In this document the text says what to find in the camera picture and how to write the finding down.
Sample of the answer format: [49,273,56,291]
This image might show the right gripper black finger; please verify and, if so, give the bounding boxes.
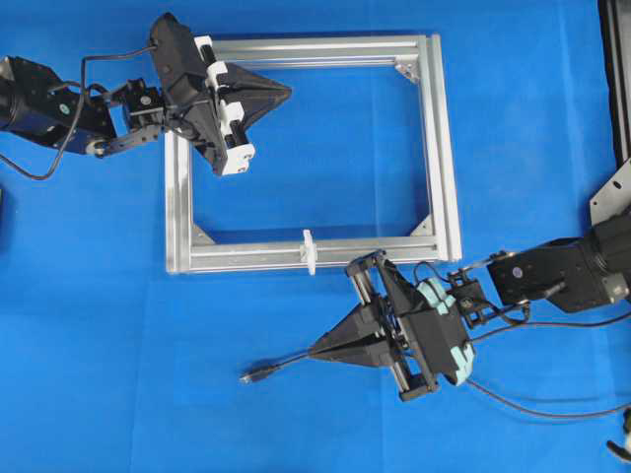
[308,337,397,368]
[308,304,394,354]

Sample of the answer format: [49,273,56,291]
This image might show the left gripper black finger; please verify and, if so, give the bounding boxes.
[221,90,291,131]
[216,62,292,99]

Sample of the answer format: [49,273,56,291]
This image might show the right gripper body black rail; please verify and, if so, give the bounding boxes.
[345,250,439,402]

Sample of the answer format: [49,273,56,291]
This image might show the left gripper body white rail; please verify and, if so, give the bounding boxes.
[165,35,255,176]

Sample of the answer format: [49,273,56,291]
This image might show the black wire with plug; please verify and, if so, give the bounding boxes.
[239,344,316,385]

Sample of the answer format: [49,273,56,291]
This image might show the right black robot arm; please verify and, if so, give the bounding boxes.
[307,164,630,401]

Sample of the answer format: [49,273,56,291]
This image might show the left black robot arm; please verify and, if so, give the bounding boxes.
[1,36,292,176]

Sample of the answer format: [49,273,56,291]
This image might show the black clamp at bottom right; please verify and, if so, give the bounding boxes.
[604,407,631,464]

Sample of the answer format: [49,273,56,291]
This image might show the dark object at left edge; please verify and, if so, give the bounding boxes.
[0,186,6,240]

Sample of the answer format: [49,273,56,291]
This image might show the black stand at right edge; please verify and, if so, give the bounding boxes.
[597,0,630,169]

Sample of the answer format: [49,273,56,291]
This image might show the right wrist camera teal mount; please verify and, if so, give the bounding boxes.
[396,277,475,386]

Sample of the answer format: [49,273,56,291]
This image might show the left wrist camera black housing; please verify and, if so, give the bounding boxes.
[149,13,207,106]

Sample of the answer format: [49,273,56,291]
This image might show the white string loop holder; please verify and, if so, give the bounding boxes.
[300,229,317,276]

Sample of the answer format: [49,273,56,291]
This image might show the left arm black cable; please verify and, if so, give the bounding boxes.
[0,44,159,181]

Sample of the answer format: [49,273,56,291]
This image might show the aluminium extrusion frame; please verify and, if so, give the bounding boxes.
[164,34,462,274]

